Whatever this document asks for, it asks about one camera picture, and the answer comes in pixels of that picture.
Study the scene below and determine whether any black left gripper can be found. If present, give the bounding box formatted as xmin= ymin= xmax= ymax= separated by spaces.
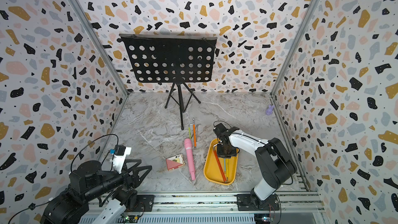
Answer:
xmin=84 ymin=158 xmax=152 ymax=204

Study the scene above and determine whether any red hex key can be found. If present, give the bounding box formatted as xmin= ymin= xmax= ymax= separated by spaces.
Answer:
xmin=212 ymin=145 xmax=227 ymax=183

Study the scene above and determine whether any orange hex key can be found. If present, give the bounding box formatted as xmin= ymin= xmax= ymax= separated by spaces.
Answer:
xmin=192 ymin=118 xmax=197 ymax=150

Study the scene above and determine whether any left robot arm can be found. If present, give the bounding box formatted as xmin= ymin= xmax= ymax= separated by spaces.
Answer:
xmin=40 ymin=159 xmax=152 ymax=224

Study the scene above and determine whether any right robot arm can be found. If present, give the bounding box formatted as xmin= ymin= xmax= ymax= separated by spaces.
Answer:
xmin=213 ymin=123 xmax=297 ymax=211

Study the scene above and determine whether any green hex key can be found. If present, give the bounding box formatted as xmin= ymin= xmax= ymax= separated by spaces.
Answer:
xmin=188 ymin=124 xmax=192 ymax=139

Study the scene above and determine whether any red playing card box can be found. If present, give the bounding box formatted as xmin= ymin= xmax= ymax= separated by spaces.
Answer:
xmin=166 ymin=154 xmax=185 ymax=171

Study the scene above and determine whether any small purple rabbit figurine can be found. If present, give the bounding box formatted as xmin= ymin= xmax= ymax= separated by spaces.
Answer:
xmin=265 ymin=105 xmax=274 ymax=116

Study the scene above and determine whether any black perforated music stand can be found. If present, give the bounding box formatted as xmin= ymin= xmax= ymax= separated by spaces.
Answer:
xmin=119 ymin=34 xmax=217 ymax=114

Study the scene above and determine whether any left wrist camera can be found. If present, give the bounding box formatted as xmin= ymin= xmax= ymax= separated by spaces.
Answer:
xmin=111 ymin=145 xmax=132 ymax=174

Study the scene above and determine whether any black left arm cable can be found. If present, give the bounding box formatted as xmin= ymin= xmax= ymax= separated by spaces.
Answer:
xmin=70 ymin=133 xmax=119 ymax=174

